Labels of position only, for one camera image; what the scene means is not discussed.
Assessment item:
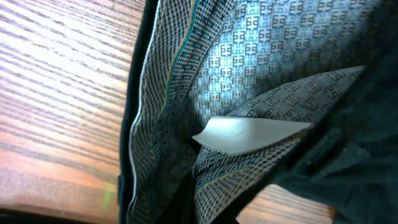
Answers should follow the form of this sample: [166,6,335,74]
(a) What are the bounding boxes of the black shorts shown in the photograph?
[118,0,397,223]

